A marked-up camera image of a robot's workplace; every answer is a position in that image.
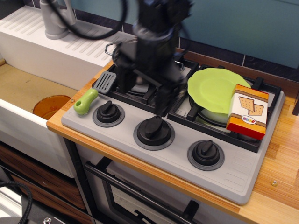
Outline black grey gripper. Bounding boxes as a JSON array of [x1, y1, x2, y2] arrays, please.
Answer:
[[112, 32, 187, 115]]

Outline toy cracker box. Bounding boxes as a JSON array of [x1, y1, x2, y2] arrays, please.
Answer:
[[226, 84, 269, 140]]

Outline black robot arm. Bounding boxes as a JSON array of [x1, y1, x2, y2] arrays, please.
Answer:
[[112, 0, 192, 115]]

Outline left black stove knob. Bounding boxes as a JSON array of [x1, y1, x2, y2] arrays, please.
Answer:
[[93, 100, 125, 128]]

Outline black stove knob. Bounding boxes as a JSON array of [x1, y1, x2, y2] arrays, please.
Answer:
[[133, 115, 175, 151], [187, 140, 225, 171], [93, 100, 125, 128]]

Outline middle black stove knob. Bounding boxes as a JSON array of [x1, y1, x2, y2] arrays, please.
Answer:
[[133, 115, 175, 151]]

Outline green plastic plate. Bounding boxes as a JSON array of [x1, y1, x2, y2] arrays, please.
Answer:
[[187, 68, 251, 114]]

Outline grey toy stove top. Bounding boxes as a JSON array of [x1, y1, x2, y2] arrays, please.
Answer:
[[61, 77, 285, 205]]

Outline right black stove knob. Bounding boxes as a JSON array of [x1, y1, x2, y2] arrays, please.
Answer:
[[187, 140, 225, 171]]

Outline right black burner grate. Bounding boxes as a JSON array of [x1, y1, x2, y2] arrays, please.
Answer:
[[168, 65, 285, 153]]

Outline orange sink drain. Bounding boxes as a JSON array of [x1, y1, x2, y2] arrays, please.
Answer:
[[33, 95, 71, 120]]

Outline grey toy faucet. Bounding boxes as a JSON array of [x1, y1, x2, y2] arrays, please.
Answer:
[[40, 0, 76, 40]]

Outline white toy sink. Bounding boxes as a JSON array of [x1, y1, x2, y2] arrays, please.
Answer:
[[0, 6, 132, 178]]

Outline wooden drawer front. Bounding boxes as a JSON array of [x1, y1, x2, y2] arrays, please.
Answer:
[[0, 142, 92, 224]]

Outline grey spatula green handle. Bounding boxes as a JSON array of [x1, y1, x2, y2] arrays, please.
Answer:
[[73, 71, 117, 115]]

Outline black oven door handle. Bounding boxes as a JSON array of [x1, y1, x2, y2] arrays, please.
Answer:
[[84, 161, 199, 224]]

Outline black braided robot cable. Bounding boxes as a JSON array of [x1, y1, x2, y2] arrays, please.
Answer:
[[45, 0, 129, 40]]

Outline black cable bottom left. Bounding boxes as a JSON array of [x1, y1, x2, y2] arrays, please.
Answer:
[[0, 181, 33, 222]]

